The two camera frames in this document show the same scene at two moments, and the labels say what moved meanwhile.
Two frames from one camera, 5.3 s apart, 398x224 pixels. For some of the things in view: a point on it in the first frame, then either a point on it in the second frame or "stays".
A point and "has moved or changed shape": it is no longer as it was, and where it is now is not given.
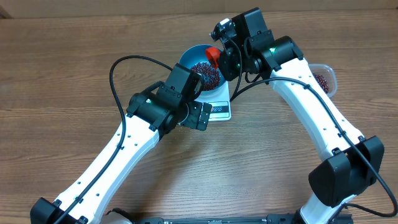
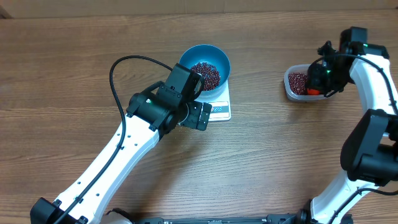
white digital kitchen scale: [221, 110] stays
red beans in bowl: [211, 76] stays
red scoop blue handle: [212, 54] has moved or changed shape
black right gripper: [229, 66] → [315, 84]
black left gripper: [194, 122] stays
